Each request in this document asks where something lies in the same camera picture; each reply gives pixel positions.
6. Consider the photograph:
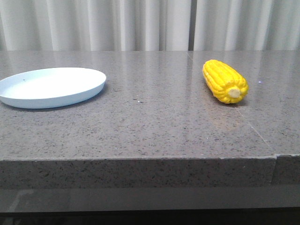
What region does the yellow corn cob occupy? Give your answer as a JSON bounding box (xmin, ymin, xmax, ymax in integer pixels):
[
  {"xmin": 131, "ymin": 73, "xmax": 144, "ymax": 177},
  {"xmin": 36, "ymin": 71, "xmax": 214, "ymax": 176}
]
[{"xmin": 202, "ymin": 60, "xmax": 249, "ymax": 104}]

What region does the light blue round plate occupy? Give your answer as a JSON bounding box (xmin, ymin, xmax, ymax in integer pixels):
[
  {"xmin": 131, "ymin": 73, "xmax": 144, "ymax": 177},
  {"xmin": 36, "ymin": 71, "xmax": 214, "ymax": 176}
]
[{"xmin": 0, "ymin": 67, "xmax": 106, "ymax": 109}]

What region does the white pleated curtain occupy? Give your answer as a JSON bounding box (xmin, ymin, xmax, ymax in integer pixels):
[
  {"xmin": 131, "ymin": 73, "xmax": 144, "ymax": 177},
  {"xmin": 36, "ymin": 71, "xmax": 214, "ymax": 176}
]
[{"xmin": 0, "ymin": 0, "xmax": 300, "ymax": 51}]

